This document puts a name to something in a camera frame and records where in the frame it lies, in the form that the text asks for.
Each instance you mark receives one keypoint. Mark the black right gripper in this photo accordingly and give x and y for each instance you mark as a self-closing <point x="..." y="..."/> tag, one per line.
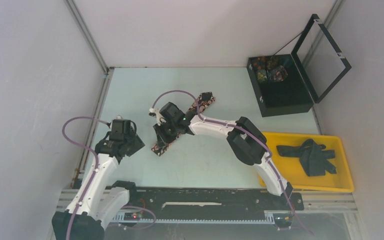
<point x="162" y="138"/>

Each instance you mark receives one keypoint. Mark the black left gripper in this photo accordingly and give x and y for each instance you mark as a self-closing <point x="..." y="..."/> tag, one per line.
<point x="138" y="144"/>

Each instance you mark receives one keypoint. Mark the floral rose pattern tie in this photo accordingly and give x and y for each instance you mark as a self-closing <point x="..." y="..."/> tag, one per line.
<point x="201" y="103"/>

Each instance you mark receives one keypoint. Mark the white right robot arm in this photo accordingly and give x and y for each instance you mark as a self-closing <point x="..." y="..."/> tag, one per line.
<point x="248" y="144"/>

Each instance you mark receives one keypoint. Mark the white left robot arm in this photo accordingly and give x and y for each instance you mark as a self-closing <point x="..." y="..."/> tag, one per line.
<point x="88" y="215"/>

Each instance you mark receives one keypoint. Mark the rolled patterned tie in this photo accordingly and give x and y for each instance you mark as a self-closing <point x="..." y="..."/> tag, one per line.
<point x="262" y="76"/>

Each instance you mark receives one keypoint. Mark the rolled colourful tie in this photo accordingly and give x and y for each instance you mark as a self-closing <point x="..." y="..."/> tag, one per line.
<point x="278" y="74"/>

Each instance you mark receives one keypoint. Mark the rolled dark tie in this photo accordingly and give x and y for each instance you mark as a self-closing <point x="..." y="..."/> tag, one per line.
<point x="273" y="62"/>

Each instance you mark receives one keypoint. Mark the black storage box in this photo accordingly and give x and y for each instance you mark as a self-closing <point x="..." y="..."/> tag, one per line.
<point x="287" y="97"/>

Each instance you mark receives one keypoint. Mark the yellow plastic tray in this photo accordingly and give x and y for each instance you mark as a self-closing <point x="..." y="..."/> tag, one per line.
<point x="291" y="169"/>

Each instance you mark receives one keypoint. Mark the dark green tie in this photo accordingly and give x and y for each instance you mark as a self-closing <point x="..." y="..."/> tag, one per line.
<point x="314" y="158"/>

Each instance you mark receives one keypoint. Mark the black framed box lid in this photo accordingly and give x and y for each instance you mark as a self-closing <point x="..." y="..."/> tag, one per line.
<point x="319" y="60"/>

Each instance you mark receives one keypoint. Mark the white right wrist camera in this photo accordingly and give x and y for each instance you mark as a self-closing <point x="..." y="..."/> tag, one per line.
<point x="155" y="112"/>

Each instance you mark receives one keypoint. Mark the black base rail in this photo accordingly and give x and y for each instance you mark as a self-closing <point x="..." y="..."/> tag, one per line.
<point x="209" y="204"/>

